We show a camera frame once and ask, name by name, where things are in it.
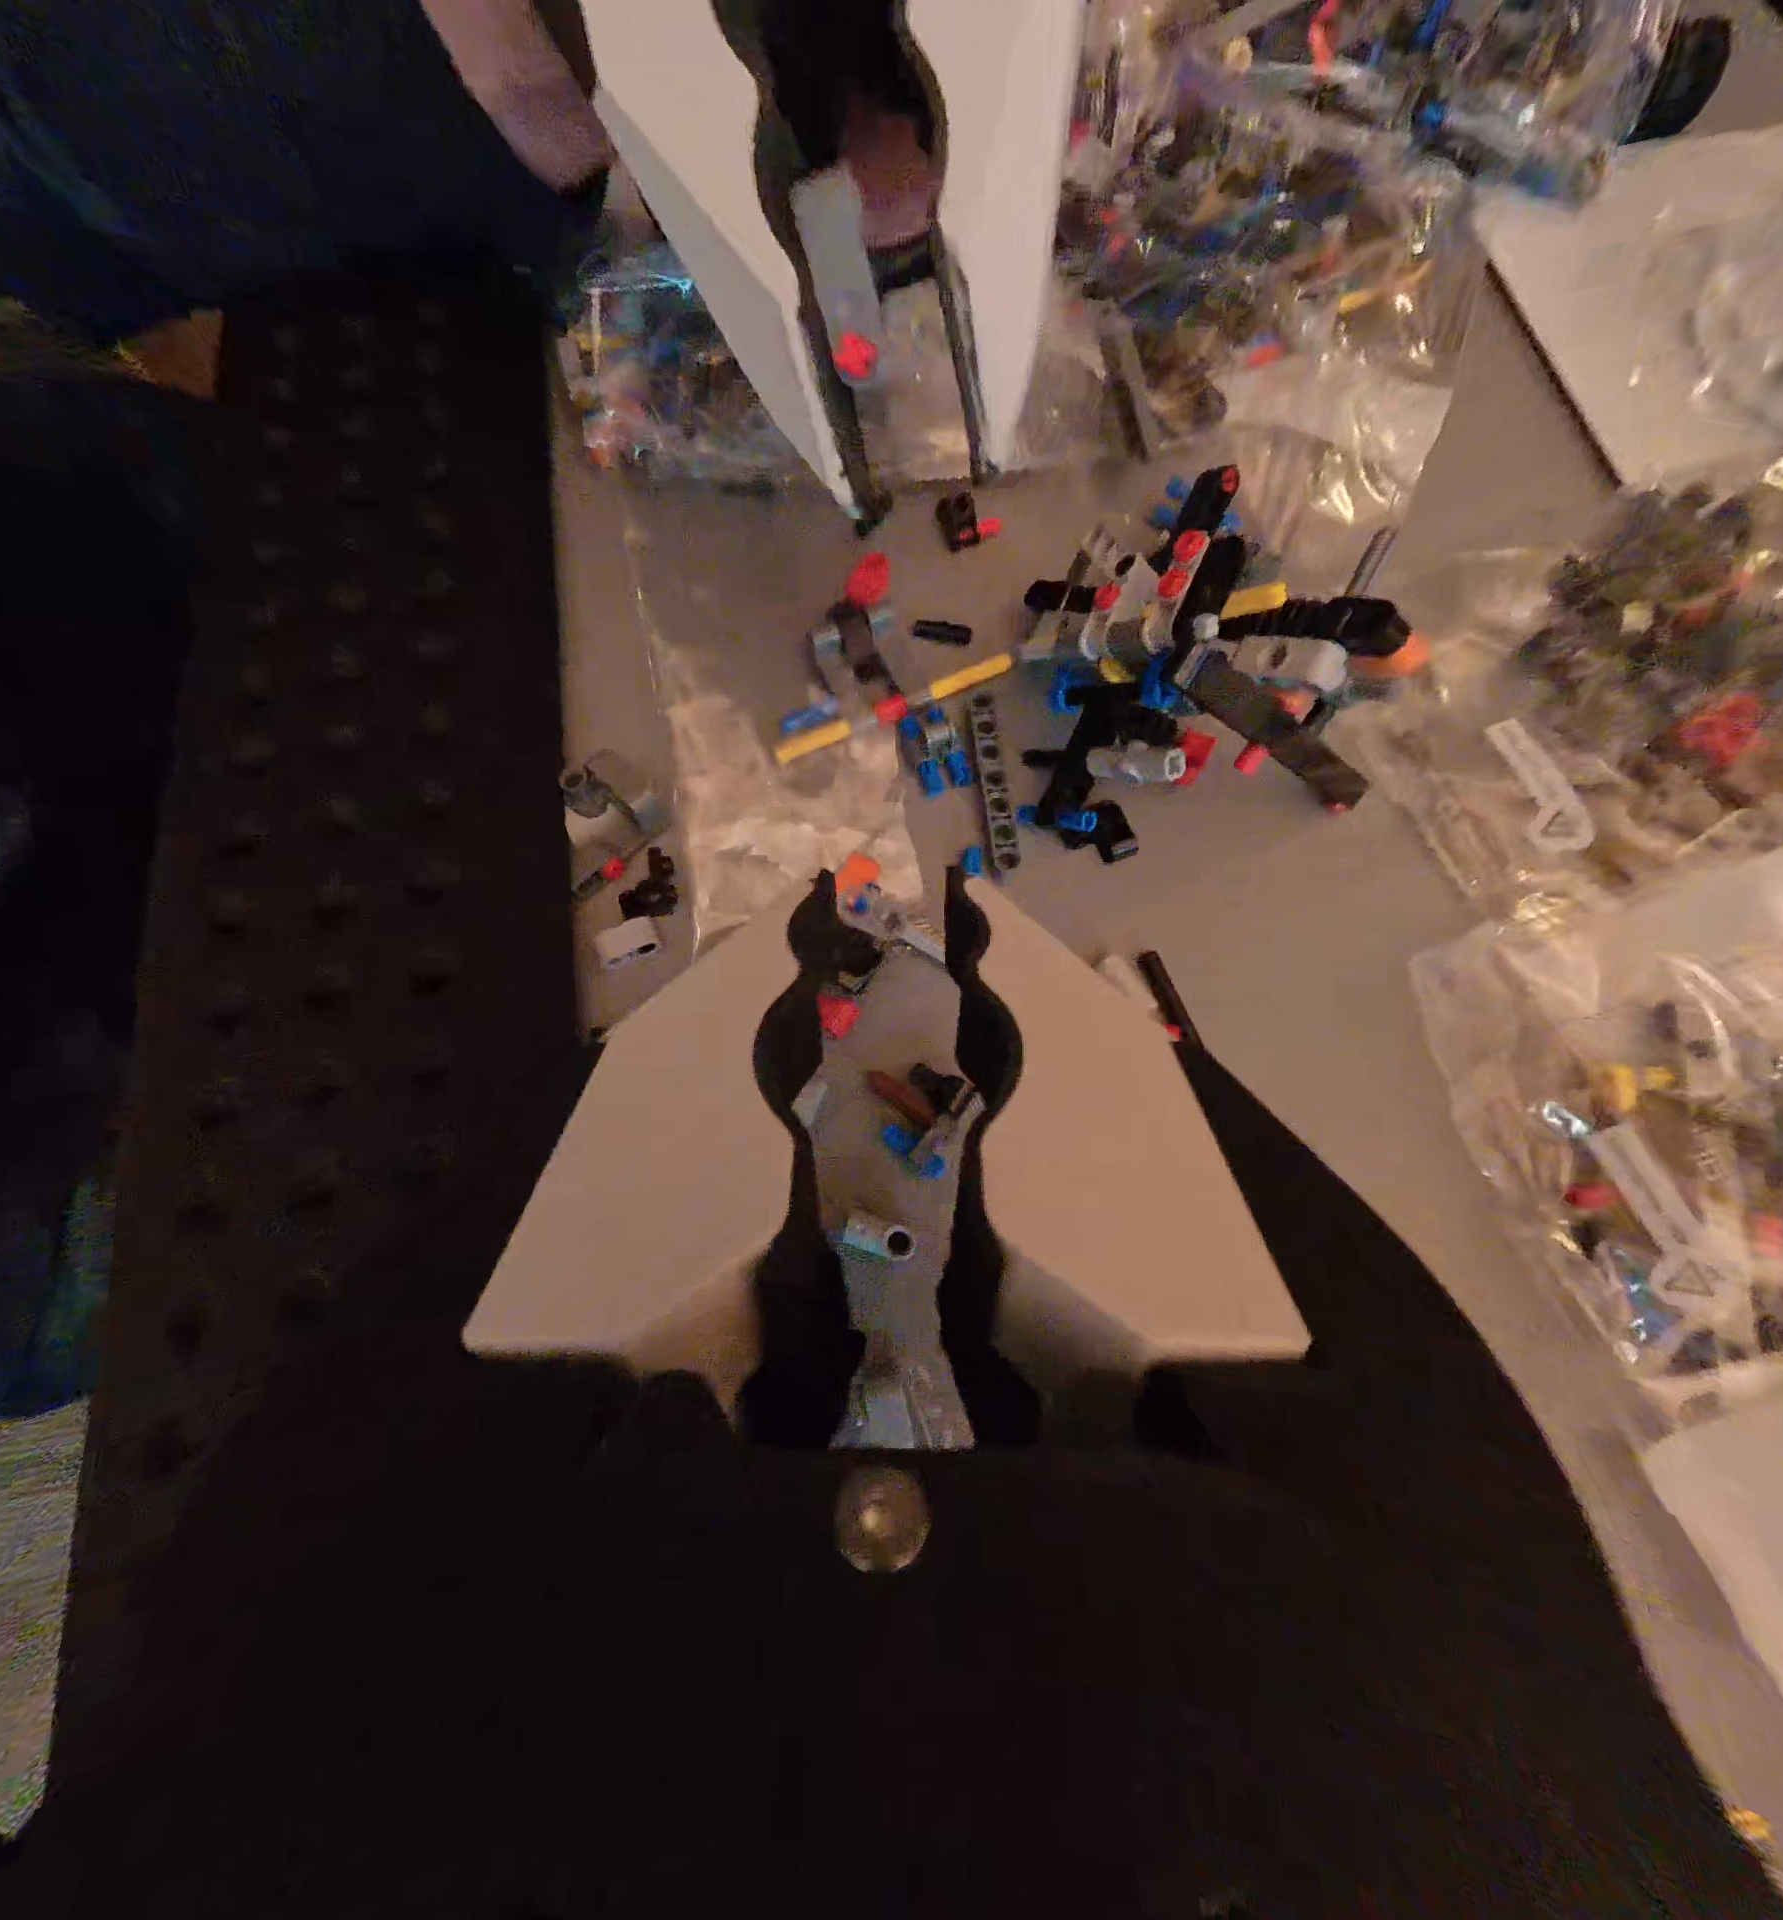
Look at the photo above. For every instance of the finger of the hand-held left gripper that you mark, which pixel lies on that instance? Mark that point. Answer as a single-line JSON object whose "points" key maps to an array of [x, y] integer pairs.
{"points": [[681, 135], [1011, 179]]}

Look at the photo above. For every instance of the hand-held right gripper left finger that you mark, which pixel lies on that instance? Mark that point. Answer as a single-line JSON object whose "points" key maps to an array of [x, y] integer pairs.
{"points": [[635, 1199]]}

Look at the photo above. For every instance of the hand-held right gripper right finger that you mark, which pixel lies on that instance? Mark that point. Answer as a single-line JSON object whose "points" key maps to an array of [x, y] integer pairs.
{"points": [[1130, 1199]]}

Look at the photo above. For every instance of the grey beam red pin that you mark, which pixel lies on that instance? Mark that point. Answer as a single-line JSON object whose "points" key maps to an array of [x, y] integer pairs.
{"points": [[839, 255]]}

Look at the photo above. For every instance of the grey lego axle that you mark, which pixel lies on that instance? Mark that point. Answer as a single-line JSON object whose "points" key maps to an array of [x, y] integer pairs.
{"points": [[914, 945]]}

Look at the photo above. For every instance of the black orange lego assembly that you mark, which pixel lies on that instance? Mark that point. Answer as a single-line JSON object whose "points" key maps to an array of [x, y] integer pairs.
{"points": [[1279, 615]]}

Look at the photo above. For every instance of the person's left forearm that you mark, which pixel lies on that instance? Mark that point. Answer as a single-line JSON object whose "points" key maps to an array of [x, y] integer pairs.
{"points": [[156, 151]]}

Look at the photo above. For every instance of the short dark lego axle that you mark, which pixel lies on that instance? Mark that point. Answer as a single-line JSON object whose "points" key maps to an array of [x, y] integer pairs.
{"points": [[1160, 990]]}

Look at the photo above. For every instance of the small grey lego brick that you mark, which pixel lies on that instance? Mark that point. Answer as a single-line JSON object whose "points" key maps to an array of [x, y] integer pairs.
{"points": [[874, 1235]]}

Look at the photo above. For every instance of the red lego connector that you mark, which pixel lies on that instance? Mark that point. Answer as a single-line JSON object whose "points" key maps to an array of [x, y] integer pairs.
{"points": [[839, 1015], [870, 577]]}

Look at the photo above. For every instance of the grey black lego connectors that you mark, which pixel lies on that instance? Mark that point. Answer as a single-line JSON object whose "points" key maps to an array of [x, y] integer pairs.
{"points": [[614, 794]]}

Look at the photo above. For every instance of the black blue lego pins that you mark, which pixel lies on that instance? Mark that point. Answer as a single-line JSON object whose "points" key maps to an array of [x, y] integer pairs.
{"points": [[1087, 749]]}

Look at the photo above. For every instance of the small black lego pin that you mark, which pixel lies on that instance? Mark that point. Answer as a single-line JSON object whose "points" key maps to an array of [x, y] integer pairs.
{"points": [[940, 631]]}

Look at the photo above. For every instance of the yellow lego axle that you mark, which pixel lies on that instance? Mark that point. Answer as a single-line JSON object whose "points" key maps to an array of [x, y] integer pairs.
{"points": [[965, 677]]}

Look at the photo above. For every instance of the large clear lego parts bag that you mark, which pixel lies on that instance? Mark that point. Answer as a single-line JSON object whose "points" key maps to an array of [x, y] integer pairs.
{"points": [[1655, 1140]]}

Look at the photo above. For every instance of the person's left hand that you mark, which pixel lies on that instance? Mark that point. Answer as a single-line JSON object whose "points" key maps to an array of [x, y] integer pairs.
{"points": [[531, 91]]}

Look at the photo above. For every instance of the small bag red blue parts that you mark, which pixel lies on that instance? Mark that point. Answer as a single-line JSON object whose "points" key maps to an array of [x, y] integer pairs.
{"points": [[651, 391]]}

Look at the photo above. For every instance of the black perforated panel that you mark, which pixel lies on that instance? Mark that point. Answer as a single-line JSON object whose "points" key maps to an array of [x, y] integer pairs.
{"points": [[352, 749]]}

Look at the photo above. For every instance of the black round knob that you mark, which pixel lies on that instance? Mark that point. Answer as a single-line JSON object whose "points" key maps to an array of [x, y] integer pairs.
{"points": [[1687, 75]]}

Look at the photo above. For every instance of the clear bag black orange parts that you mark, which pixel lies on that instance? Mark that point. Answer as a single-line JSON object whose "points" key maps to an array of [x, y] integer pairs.
{"points": [[1655, 645]]}

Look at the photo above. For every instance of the clear bag over white base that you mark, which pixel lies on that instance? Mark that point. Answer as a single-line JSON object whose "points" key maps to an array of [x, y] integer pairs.
{"points": [[1775, 331]]}

